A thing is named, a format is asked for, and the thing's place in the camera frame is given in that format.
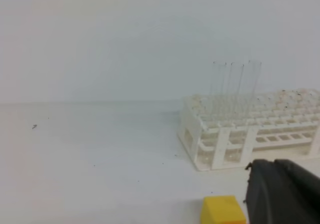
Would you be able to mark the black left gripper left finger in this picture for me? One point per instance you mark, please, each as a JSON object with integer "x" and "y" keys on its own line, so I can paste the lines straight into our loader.
{"x": 265, "y": 193}

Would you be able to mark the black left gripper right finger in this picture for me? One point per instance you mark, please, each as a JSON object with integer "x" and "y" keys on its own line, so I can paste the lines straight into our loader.
{"x": 305, "y": 185}

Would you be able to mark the white plastic test tube rack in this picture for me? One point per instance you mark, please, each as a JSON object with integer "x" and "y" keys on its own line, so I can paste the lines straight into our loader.
{"x": 278, "y": 125}

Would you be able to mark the clear tube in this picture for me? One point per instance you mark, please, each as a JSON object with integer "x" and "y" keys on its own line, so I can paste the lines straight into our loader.
{"x": 231, "y": 91}
{"x": 217, "y": 76}
{"x": 251, "y": 78}

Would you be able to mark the clear tube far left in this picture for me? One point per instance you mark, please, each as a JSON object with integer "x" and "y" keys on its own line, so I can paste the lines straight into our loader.
{"x": 217, "y": 76}

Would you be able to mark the yellow cube block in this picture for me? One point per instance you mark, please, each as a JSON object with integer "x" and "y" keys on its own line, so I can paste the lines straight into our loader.
{"x": 222, "y": 209}

